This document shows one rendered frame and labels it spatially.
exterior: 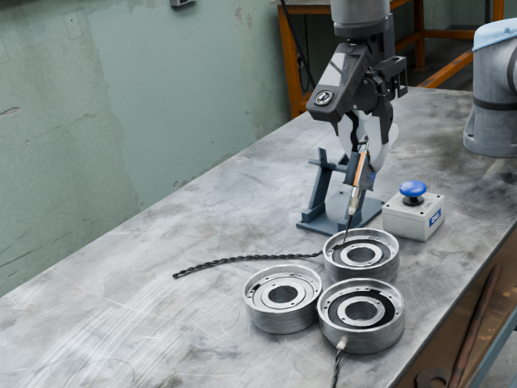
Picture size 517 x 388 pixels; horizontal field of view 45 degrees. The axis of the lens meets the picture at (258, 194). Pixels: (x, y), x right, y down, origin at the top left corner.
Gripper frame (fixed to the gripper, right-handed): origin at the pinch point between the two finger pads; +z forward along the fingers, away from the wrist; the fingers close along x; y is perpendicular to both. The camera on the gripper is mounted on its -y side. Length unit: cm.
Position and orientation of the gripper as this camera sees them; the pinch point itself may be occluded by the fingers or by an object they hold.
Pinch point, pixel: (363, 164)
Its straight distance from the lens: 90.5
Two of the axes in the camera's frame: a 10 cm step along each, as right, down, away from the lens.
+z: 1.5, 8.8, 4.5
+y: 6.5, -4.3, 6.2
